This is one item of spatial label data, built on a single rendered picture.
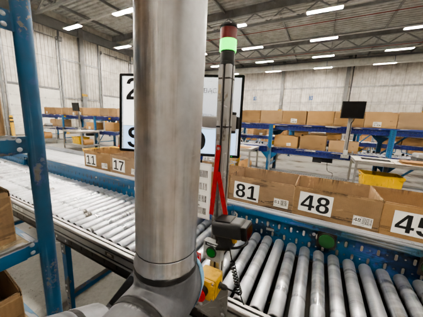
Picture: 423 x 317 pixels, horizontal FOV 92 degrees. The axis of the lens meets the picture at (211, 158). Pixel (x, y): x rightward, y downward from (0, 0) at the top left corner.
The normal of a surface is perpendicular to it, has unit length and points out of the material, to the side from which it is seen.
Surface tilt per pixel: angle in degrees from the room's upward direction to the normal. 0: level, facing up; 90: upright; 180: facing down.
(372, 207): 90
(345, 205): 90
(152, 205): 90
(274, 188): 90
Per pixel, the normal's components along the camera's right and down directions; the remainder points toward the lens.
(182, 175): 0.58, 0.18
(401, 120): -0.48, 0.14
